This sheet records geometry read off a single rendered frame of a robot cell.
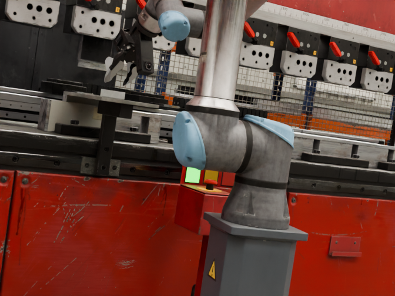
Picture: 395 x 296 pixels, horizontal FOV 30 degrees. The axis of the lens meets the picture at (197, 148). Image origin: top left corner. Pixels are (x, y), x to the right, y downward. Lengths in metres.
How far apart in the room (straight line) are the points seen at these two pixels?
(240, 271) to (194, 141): 0.29
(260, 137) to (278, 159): 0.06
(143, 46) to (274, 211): 0.69
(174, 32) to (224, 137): 0.46
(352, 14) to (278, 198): 1.37
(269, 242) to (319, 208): 1.11
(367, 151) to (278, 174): 1.40
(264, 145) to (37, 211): 0.79
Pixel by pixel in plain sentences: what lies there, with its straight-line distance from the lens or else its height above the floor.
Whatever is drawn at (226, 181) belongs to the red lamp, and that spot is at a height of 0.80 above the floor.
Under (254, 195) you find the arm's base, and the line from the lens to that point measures 1.58.
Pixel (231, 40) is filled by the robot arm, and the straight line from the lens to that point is 1.55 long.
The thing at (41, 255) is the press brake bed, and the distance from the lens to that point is 2.15.
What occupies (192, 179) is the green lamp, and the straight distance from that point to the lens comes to 2.18.
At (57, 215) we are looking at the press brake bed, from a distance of 2.14.
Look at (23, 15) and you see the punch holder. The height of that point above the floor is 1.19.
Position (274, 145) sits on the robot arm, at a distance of 1.57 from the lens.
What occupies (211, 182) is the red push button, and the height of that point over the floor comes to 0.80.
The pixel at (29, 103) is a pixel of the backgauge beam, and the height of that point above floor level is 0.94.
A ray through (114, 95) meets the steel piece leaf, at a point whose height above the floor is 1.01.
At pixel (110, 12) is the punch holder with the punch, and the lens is 2.27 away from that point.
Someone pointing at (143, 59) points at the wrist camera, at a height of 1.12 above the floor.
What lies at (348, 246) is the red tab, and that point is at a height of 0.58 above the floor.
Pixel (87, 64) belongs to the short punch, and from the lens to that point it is 2.28.
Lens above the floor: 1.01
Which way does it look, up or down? 3 degrees down
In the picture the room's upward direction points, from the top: 8 degrees clockwise
